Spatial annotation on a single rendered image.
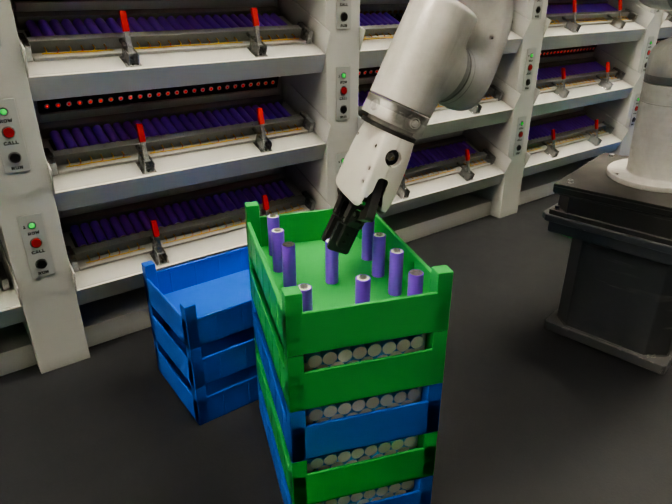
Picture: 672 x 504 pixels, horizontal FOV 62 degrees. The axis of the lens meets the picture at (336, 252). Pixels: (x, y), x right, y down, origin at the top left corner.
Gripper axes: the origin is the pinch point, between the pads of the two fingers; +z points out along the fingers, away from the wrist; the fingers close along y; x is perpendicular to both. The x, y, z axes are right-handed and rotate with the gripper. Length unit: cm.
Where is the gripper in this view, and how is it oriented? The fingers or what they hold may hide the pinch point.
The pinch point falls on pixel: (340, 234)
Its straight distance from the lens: 76.1
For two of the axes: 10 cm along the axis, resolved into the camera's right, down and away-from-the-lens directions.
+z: -4.1, 8.7, 2.8
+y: -2.8, -4.1, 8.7
